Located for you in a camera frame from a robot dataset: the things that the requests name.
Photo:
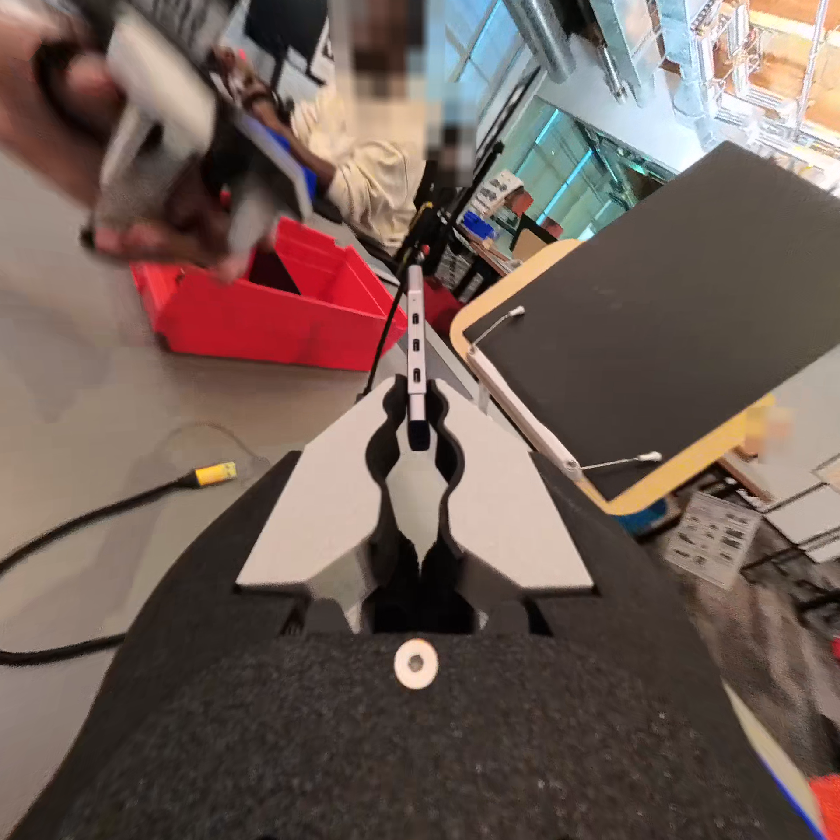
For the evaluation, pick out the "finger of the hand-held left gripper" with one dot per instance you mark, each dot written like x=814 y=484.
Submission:
x=249 y=220

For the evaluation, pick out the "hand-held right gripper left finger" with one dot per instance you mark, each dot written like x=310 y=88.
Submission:
x=315 y=525

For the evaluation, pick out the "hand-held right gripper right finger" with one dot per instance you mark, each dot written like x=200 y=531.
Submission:
x=518 y=525

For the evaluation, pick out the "red plastic bin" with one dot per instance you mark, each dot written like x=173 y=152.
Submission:
x=262 y=328
x=441 y=298

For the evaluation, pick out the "person's left hand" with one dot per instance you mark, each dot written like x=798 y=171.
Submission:
x=39 y=118

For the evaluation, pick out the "black bin divider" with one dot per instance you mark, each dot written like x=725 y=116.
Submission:
x=275 y=275

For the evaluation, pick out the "teal bag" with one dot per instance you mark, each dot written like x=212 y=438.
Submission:
x=646 y=518

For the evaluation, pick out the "printed paper sheet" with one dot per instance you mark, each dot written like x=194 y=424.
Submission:
x=712 y=541

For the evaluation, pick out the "black stand pole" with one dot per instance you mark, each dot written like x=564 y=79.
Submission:
x=453 y=210

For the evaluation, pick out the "printed paper sign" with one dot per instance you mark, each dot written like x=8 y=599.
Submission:
x=499 y=190

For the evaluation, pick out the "tan square board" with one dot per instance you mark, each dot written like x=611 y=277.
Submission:
x=533 y=248

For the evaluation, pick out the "silver air duct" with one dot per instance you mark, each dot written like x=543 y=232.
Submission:
x=544 y=39

